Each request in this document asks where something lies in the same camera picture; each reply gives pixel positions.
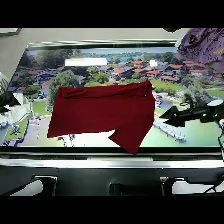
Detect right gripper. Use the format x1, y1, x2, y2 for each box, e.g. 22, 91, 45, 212
159, 105, 188, 128

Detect red shorts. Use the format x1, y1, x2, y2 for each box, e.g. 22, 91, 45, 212
46, 79, 157, 156

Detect purple garment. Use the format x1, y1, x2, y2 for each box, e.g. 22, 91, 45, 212
175, 27, 224, 73

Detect white garment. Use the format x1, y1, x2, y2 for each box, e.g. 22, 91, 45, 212
0, 92, 33, 126

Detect silver frame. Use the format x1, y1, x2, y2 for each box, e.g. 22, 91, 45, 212
0, 152, 224, 197

